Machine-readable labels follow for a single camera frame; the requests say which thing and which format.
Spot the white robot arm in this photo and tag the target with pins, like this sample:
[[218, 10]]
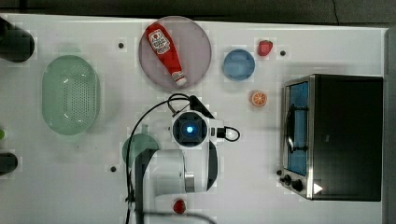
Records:
[[190, 167]]

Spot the black toaster oven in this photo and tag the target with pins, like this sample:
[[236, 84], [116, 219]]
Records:
[[332, 137]]

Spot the blue bowl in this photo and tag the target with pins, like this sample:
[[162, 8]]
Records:
[[238, 65]]

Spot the orange slice toy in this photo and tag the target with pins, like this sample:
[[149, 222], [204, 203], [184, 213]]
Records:
[[258, 98]]

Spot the red plush ketchup bottle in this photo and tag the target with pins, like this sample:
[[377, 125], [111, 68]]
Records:
[[164, 48]]

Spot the small red strawberry toy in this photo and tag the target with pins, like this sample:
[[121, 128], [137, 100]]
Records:
[[179, 207]]

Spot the green perforated colander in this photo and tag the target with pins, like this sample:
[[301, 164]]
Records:
[[69, 95]]

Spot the large black cylinder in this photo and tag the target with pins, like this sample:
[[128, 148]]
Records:
[[16, 44]]

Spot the small black cylinder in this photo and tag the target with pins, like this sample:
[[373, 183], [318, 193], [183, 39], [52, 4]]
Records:
[[8, 163]]

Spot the green cylinder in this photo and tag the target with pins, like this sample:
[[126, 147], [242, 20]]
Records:
[[2, 134]]

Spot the green mug with handle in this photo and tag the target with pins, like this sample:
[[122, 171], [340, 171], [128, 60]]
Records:
[[140, 142]]

